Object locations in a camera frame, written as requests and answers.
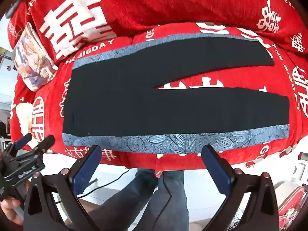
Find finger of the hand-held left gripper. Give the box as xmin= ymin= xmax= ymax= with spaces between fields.
xmin=2 ymin=133 xmax=32 ymax=160
xmin=26 ymin=135 xmax=55 ymax=158

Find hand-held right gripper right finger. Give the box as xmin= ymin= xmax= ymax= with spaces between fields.
xmin=201 ymin=145 xmax=280 ymax=231

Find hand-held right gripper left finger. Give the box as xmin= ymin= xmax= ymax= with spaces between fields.
xmin=23 ymin=145 xmax=103 ymax=231

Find black pants with blue trim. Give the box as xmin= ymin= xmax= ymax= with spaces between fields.
xmin=62 ymin=34 xmax=290 ymax=155

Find person's left hand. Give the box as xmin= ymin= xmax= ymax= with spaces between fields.
xmin=0 ymin=195 xmax=24 ymax=225

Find red printed blanket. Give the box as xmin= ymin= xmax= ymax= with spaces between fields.
xmin=7 ymin=22 xmax=308 ymax=172

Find person's legs in jeans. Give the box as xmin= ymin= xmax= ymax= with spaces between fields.
xmin=65 ymin=168 xmax=190 ymax=231

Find printed cushion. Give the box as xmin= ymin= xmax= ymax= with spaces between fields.
xmin=12 ymin=22 xmax=58 ymax=92

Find red patterned box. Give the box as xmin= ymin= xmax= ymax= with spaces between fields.
xmin=278 ymin=184 xmax=308 ymax=231

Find red printed quilt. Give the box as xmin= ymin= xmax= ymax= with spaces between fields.
xmin=7 ymin=0 xmax=308 ymax=62

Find black cable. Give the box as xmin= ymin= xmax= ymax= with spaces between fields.
xmin=56 ymin=168 xmax=130 ymax=204
xmin=162 ymin=173 xmax=180 ymax=231

